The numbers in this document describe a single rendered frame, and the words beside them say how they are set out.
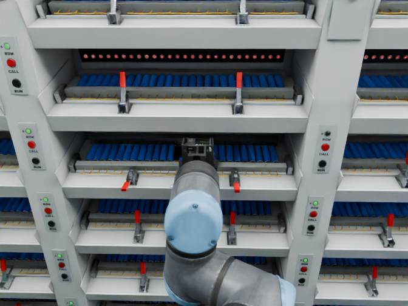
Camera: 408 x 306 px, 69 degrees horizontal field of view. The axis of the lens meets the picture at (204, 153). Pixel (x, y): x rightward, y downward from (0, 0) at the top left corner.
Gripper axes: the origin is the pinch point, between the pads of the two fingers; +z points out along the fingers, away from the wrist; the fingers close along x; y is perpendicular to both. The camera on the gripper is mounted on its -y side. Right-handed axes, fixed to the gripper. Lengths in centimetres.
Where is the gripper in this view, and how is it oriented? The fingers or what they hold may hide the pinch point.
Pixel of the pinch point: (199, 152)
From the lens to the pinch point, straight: 80.0
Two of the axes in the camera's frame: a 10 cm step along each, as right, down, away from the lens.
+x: -10.0, 0.0, 0.1
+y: 0.0, -9.2, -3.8
